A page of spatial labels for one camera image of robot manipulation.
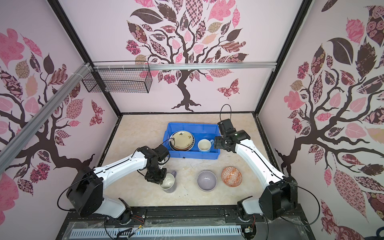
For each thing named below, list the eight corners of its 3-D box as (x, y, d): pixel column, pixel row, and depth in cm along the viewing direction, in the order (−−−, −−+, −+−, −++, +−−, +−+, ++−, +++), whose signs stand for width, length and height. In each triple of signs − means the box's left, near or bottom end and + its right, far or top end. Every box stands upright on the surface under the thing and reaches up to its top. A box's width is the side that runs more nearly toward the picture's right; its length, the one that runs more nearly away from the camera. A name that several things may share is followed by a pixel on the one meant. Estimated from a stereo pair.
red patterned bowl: (222, 187, 85) (223, 185, 81) (220, 169, 92) (221, 166, 88) (242, 187, 85) (244, 185, 81) (238, 169, 92) (240, 166, 88)
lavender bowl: (201, 195, 82) (202, 192, 77) (195, 178, 88) (195, 174, 83) (218, 188, 84) (220, 185, 79) (211, 172, 91) (211, 167, 86)
